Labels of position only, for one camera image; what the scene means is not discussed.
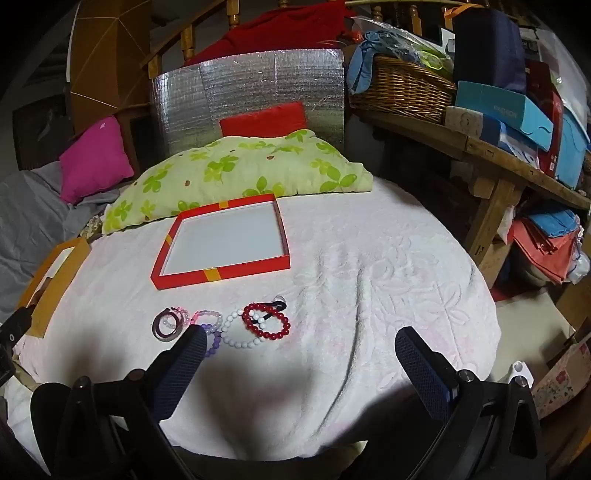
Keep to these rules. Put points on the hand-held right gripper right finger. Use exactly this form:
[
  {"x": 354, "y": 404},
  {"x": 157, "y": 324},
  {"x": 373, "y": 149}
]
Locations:
[{"x": 421, "y": 369}]

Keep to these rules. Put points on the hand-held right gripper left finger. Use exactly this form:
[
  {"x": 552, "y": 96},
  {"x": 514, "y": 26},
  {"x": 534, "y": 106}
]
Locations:
[{"x": 184, "y": 364}]

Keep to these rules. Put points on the clear grey bangle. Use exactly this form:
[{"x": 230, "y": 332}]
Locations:
[{"x": 171, "y": 323}]

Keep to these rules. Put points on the dark maroon bangle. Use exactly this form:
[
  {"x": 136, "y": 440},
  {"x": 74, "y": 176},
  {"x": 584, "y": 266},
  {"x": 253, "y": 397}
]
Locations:
[{"x": 158, "y": 328}]

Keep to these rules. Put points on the red shallow box tray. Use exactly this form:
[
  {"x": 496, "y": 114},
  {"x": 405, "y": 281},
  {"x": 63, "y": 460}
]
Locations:
[{"x": 221, "y": 240}]

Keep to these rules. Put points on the orange box lid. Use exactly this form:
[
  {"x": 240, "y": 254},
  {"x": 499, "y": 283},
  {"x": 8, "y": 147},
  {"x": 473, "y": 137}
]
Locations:
[{"x": 62, "y": 295}]

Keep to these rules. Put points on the white textured blanket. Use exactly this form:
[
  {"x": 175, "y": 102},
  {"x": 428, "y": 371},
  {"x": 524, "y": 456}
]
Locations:
[{"x": 369, "y": 300}]

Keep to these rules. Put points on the grey blanket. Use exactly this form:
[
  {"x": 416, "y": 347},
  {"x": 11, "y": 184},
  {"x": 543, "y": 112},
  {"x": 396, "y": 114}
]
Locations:
[{"x": 27, "y": 221}]

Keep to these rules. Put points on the floral cardboard box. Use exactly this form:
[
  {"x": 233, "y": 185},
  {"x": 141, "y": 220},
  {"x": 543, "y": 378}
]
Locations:
[{"x": 561, "y": 381}]

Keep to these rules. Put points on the stack of orange-red cloths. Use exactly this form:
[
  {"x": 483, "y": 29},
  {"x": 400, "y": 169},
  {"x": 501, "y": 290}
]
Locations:
[{"x": 542, "y": 254}]

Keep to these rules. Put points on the pink pillow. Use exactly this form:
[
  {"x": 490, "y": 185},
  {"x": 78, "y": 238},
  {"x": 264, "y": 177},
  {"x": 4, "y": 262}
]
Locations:
[{"x": 94, "y": 159}]

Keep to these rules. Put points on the folded blue cloth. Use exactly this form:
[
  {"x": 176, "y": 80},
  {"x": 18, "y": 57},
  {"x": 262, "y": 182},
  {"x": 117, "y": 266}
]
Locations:
[{"x": 551, "y": 224}]

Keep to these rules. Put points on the green floral pillow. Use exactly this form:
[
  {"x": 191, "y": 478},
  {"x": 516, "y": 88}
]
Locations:
[{"x": 258, "y": 161}]

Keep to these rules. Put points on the wooden bench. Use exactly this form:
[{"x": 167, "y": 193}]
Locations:
[{"x": 498, "y": 159}]

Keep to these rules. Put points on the beige patterned box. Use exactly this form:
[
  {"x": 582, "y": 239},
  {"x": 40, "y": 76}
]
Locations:
[{"x": 471, "y": 121}]

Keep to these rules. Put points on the small red cushion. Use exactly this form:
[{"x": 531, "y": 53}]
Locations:
[{"x": 263, "y": 120}]

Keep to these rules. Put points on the blue plastic container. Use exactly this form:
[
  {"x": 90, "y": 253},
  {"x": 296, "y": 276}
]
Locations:
[{"x": 572, "y": 147}]

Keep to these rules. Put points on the blue cardboard box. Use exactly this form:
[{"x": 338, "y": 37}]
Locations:
[{"x": 503, "y": 108}]

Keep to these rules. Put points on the wicker basket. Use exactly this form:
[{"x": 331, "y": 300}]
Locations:
[{"x": 401, "y": 90}]

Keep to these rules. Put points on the red tall box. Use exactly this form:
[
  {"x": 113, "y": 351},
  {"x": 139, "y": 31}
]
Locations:
[{"x": 547, "y": 115}]

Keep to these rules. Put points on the brown cardboard panel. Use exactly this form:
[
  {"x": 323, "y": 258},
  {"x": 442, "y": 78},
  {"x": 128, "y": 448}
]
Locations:
[{"x": 108, "y": 50}]

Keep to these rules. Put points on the silver foil insulation mat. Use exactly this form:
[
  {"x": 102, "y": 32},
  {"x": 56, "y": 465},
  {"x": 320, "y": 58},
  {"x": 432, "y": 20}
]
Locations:
[{"x": 258, "y": 83}]

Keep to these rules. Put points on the yellow-green plastic bag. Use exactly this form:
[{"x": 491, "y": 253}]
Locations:
[{"x": 434, "y": 57}]

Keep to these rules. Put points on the navy bag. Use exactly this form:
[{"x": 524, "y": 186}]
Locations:
[{"x": 489, "y": 46}]

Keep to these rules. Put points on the large red cloth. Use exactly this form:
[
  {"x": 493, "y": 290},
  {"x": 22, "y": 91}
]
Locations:
[{"x": 286, "y": 32}]

